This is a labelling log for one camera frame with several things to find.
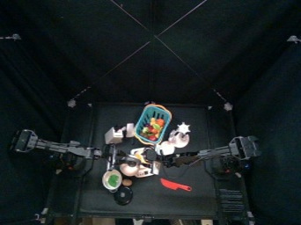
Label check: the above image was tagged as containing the white printed label sticker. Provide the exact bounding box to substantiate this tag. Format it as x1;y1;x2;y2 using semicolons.
218;188;243;214

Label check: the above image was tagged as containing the white toy cup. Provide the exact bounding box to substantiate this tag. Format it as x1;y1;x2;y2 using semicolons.
156;141;177;156

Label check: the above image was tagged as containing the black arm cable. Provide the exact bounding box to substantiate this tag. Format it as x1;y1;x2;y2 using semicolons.
161;157;209;180

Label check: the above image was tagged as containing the pink toy kettle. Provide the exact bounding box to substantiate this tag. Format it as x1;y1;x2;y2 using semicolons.
119;162;140;178

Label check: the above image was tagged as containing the teal toy basket orange rim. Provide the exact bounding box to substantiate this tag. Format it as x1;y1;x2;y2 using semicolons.
134;104;173;145

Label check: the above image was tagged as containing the white star-shaped toy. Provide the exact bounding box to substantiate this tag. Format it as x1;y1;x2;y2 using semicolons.
177;122;192;134

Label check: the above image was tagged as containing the red toy knife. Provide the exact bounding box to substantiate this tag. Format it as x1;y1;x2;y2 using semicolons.
161;178;194;192

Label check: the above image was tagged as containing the white toy teapot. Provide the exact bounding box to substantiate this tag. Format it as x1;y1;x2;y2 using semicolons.
168;130;192;149

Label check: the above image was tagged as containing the black round lid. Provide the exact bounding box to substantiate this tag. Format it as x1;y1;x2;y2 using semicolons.
113;186;134;207

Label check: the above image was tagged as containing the white toy toaster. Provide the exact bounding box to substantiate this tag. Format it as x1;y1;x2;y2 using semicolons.
103;122;137;145

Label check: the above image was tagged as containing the toy pan with green food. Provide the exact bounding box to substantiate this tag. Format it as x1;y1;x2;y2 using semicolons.
102;169;123;192

